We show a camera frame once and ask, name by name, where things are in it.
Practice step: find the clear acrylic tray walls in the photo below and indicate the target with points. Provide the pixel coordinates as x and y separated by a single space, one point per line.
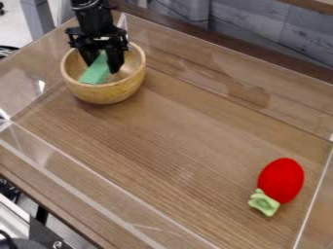
155 172

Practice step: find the red plush strawberry toy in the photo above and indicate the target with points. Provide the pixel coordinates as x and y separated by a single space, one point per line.
280 184

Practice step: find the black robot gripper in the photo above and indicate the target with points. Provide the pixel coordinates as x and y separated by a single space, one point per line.
96 32

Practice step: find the black bracket with bolt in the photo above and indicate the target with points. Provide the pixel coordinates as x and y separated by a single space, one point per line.
42 235

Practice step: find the brown wooden bowl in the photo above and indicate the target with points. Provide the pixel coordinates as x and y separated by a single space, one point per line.
119 85

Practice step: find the green rectangular stick block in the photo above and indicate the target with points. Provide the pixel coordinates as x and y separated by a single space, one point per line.
98 71

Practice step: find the black table leg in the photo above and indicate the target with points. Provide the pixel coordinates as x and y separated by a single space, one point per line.
42 215

